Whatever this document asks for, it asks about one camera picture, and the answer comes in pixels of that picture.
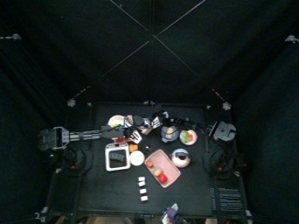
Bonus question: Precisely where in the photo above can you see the white knife holder block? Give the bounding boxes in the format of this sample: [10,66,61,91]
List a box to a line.
[139,115,157,136]

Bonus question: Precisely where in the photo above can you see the yellow toy food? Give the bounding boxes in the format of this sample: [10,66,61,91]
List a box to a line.
[165,127,175,140]

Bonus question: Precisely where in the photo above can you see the white toy pot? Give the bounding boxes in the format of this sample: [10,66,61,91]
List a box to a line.
[107,115,127,129]

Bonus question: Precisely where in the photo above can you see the blue round plate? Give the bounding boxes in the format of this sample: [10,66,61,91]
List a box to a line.
[161,124,182,144]

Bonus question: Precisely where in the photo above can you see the green toy food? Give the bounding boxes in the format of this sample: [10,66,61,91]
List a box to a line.
[181,130,191,144]

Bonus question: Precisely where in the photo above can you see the white round plate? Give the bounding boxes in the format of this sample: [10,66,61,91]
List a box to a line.
[178,129,199,146]

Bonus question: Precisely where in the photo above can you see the white rectangular tray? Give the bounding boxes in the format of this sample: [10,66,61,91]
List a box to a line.
[105,143,133,172]

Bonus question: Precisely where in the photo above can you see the pink rectangular tray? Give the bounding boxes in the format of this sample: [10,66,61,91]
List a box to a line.
[145,148,183,189]

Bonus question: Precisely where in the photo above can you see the red toy pepper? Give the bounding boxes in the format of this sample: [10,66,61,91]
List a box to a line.
[157,173,170,184]

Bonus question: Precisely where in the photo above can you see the purple and white gadget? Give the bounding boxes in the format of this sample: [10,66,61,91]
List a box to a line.
[162,203,182,224]

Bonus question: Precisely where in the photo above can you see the black label white text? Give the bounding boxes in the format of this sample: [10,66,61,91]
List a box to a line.
[215,186,246,216]

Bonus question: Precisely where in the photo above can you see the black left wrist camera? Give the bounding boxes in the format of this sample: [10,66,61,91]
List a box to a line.
[134,114,151,129]

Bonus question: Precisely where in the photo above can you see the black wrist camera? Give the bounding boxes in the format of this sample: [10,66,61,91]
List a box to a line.
[153,101,166,116]
[134,114,151,129]

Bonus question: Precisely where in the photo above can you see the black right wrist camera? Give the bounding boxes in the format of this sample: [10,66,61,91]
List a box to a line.
[153,101,166,116]

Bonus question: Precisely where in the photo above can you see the white kettle grey handle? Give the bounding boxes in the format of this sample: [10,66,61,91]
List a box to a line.
[170,148,193,169]

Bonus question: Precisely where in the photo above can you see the thin diagonal cord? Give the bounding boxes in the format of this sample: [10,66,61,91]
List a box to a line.
[73,0,207,100]
[110,0,229,103]

